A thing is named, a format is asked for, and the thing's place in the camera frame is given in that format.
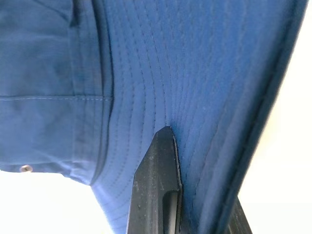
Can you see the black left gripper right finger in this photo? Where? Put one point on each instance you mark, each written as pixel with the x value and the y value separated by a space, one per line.
pixel 240 221

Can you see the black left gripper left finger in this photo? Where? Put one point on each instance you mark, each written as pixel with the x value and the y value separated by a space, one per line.
pixel 151 185

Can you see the blue bucket hat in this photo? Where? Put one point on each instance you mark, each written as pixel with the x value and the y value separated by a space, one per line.
pixel 156 73

